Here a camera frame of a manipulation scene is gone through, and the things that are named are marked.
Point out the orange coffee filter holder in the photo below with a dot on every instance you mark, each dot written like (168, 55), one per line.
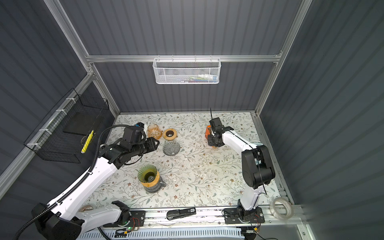
(208, 131)

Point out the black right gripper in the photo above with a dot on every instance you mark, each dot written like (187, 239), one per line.
(210, 142)

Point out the white wire mesh basket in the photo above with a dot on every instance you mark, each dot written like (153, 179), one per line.
(187, 72)

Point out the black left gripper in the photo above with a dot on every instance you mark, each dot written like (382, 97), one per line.
(152, 146)

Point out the clear tape roll right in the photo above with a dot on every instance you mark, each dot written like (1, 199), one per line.
(281, 209)

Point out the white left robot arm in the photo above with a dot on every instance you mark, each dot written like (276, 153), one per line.
(61, 218)

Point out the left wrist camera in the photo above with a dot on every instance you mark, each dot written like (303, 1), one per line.
(133, 135)

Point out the grey glass pitcher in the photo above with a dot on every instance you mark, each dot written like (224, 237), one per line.
(160, 184)

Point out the black wire basket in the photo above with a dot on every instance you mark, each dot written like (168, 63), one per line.
(62, 136)

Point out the green glass dripper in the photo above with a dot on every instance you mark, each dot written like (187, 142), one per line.
(145, 169)

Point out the orange glass pitcher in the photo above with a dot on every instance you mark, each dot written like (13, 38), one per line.
(153, 131)

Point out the yellow marker pen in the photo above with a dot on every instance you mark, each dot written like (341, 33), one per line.
(87, 142)

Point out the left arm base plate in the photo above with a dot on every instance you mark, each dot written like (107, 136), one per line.
(137, 219)

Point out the tape roll left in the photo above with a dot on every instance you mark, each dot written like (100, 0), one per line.
(88, 207)

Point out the wooden ring holder near pitcher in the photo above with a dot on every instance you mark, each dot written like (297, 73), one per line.
(169, 134)

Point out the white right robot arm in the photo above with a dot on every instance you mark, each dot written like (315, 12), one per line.
(257, 167)

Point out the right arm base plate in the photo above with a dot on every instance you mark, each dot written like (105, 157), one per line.
(237, 215)

